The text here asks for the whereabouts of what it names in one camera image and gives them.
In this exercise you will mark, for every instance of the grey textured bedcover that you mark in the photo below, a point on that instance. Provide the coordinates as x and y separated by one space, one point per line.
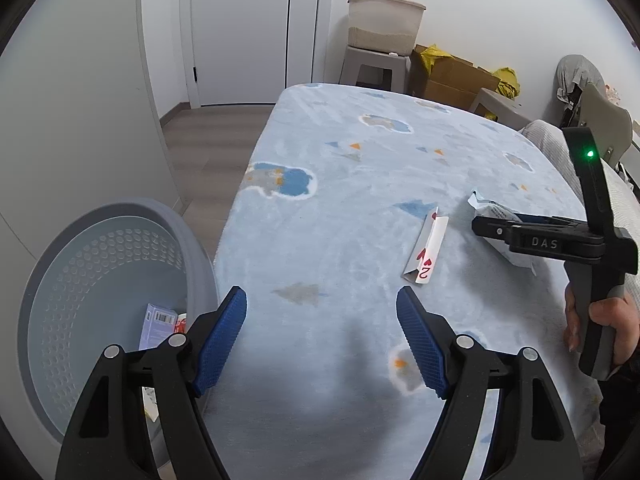
550 145

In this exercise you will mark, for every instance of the beige lidded storage box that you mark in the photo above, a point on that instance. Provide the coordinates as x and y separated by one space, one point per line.
385 20

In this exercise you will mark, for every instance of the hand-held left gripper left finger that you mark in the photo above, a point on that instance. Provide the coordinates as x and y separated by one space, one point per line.
220 340

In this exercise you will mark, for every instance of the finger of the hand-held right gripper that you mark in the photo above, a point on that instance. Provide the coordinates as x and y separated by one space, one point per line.
492 230
550 222

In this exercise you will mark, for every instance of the person's right forearm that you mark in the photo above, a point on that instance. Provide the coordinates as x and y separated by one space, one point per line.
622 410

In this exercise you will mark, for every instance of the brown cardboard box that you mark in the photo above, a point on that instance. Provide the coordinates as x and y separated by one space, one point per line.
455 82

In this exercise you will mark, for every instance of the light blue printed blanket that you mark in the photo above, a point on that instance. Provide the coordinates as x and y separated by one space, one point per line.
350 200

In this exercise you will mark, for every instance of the red and white small packet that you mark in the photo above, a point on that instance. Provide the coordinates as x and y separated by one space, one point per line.
181 325

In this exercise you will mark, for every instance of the grey perforated plastic bin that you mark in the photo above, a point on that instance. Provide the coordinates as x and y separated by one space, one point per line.
85 280

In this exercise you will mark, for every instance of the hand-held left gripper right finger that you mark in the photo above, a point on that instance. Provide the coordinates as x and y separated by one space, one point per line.
422 342

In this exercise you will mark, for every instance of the white plastic wrapper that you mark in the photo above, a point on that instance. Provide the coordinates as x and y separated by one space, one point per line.
517 259

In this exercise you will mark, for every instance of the person's right hand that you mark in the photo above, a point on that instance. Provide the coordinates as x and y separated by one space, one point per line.
615 320

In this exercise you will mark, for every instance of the grey chair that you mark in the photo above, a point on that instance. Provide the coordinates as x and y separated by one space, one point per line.
607 120

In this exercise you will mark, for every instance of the purple cartoon carton box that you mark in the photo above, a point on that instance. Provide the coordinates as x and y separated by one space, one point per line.
157 325

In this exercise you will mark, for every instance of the yellow plastic bag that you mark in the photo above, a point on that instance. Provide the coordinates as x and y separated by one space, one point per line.
435 57
506 80

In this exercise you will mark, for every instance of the white door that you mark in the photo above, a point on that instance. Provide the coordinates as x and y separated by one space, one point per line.
240 35

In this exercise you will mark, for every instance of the grey cloth on chair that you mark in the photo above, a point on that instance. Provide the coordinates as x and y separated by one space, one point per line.
575 70

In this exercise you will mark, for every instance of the folded playing card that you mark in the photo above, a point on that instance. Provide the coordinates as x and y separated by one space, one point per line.
427 255

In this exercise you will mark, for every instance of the grey plastic stool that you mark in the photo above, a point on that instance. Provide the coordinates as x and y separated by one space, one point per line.
497 105
375 60

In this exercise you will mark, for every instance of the floral printed cloth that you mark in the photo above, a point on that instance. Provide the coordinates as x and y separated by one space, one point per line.
614 94

